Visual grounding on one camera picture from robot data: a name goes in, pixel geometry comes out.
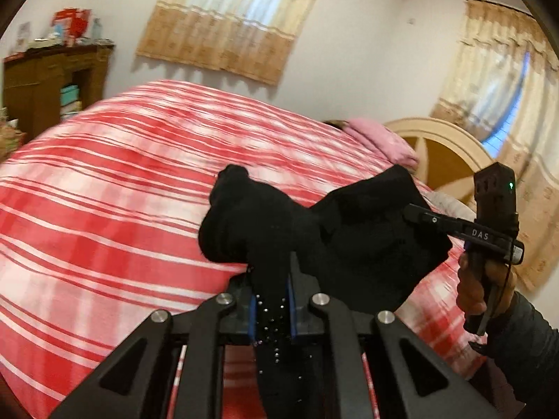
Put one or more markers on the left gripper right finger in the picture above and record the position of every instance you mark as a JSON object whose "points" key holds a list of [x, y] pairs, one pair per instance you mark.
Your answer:
{"points": [[310, 309]]}

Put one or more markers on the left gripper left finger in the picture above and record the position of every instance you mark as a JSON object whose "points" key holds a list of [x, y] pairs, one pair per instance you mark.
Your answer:
{"points": [[240, 318]]}

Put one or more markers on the black pants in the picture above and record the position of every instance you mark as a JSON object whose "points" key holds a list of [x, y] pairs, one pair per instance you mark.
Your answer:
{"points": [[363, 251]]}

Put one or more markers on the dark sleeve right forearm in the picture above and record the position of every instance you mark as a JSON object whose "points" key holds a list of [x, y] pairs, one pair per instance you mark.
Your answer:
{"points": [[524, 347]]}

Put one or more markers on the person right hand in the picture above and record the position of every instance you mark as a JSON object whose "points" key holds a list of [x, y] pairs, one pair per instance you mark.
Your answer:
{"points": [[470, 299]]}

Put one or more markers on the striped pillow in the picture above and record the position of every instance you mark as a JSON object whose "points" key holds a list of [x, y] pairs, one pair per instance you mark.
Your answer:
{"points": [[445, 204]]}

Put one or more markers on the cream wooden headboard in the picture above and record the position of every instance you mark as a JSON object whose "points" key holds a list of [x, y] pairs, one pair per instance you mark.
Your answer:
{"points": [[448, 155]]}

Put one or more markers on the folded pink blanket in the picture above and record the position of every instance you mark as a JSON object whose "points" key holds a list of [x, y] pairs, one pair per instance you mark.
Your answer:
{"points": [[380, 139]]}

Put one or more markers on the beige curtain by headboard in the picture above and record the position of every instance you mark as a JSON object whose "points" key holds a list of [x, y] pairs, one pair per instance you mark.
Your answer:
{"points": [[502, 88]]}

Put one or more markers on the red plaid bed cover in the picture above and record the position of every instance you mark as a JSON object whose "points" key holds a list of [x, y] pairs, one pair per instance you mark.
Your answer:
{"points": [[100, 215]]}

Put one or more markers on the beige window curtain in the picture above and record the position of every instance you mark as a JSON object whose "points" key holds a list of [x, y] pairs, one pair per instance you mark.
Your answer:
{"points": [[249, 38]]}

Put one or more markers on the brown wooden cabinet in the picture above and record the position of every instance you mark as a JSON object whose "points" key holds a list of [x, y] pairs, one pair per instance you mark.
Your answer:
{"points": [[33, 82]]}

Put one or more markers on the red decoration on cabinet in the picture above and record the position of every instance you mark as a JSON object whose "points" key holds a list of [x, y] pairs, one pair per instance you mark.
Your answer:
{"points": [[71, 24]]}

